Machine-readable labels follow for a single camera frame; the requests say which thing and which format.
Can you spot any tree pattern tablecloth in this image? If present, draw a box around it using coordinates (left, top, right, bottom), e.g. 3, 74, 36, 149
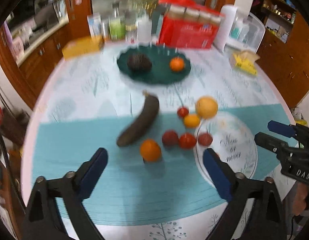
21, 42, 294, 239

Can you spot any green label glass bottle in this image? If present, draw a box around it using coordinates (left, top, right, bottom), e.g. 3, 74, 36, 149
109, 2, 126, 40

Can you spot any yellow cardboard box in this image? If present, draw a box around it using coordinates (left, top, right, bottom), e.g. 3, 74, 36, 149
62, 35, 104, 60

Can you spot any silver metal can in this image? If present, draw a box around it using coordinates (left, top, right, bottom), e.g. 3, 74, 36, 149
100, 20, 110, 41

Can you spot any overripe dark banana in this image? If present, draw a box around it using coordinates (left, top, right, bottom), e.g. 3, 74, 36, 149
116, 90, 160, 147

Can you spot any yellow tissue pack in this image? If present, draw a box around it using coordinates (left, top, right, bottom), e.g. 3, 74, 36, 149
229, 50, 260, 76

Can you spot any dark red plum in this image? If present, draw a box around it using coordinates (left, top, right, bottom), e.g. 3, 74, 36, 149
197, 133, 213, 147
161, 130, 179, 147

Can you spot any small yellow-orange citrus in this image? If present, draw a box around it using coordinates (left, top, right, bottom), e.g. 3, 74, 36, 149
183, 114, 201, 128

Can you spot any red package with jars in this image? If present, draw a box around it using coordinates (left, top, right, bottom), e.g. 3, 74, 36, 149
158, 0, 225, 49

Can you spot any white blue carton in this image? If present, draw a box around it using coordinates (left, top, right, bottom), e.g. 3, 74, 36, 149
87, 13, 101, 37

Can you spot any dark avocado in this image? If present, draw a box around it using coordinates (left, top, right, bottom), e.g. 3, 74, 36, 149
127, 53, 152, 72

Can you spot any white countertop appliance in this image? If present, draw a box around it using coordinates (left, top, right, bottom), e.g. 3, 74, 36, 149
214, 5, 266, 53

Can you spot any dark green scalloped plate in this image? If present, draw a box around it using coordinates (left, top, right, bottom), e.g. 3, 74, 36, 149
117, 45, 191, 85

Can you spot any large yellow orange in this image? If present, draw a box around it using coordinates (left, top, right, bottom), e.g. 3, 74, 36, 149
195, 96, 218, 119

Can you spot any small glass jar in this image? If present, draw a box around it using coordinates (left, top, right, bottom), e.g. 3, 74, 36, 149
125, 24, 138, 43

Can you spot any white squeeze bottle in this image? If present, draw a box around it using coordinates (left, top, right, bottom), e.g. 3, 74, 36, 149
137, 15, 152, 43

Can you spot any red cherry tomato top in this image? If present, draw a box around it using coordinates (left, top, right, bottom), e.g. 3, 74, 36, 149
177, 106, 189, 119

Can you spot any orange tangerine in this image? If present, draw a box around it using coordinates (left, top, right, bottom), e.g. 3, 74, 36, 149
169, 57, 185, 72
139, 139, 161, 162

